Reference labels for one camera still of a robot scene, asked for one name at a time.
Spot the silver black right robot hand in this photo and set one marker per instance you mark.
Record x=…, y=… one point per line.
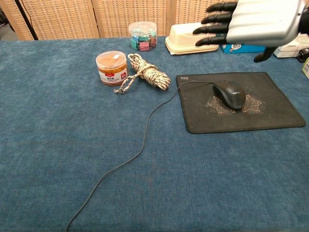
x=263, y=21

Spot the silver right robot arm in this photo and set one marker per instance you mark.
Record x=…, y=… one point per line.
x=304, y=21

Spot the black printed mouse pad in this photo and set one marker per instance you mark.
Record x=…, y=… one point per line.
x=277, y=113

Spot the blue printed cardboard box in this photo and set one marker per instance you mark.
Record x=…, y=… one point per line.
x=241, y=49

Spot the stack of white boxes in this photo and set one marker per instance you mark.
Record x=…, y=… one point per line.
x=287, y=52

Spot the small black device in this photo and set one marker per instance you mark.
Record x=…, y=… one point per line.
x=304, y=55

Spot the green and white box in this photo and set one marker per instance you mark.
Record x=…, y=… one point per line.
x=306, y=68

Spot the cream plastic lidded box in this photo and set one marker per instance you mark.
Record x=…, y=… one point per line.
x=183, y=41

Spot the clear jar of binder clips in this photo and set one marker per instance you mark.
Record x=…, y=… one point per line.
x=143, y=38

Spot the woven wicker folding screen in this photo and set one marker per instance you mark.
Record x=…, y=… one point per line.
x=120, y=17

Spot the clear jar of rubber bands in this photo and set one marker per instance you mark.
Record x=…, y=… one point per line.
x=111, y=70

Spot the blue fabric tablecloth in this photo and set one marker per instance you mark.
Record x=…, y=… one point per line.
x=193, y=181

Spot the black stand pole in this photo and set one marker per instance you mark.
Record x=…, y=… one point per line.
x=27, y=20

